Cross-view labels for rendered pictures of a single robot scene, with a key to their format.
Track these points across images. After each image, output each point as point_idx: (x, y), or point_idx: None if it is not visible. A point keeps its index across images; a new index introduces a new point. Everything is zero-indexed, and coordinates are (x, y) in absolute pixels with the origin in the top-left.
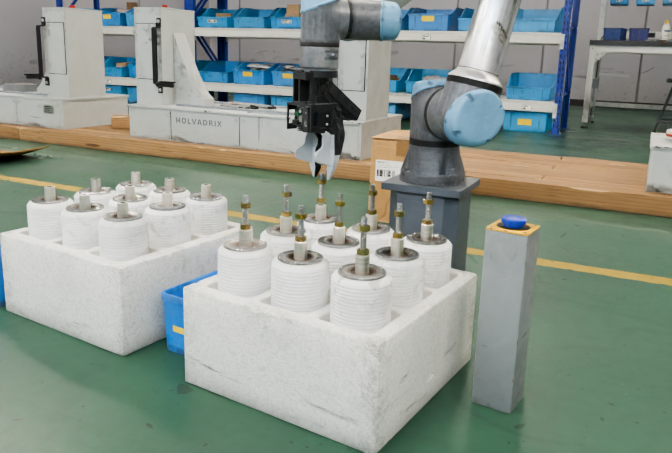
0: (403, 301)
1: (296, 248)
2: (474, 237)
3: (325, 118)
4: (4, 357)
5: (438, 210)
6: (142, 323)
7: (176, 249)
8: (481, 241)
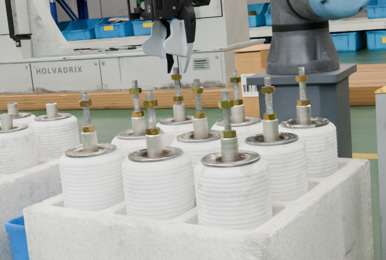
0: (286, 193)
1: (149, 143)
2: (356, 143)
3: (171, 1)
4: None
5: (314, 100)
6: None
7: (20, 174)
8: (365, 146)
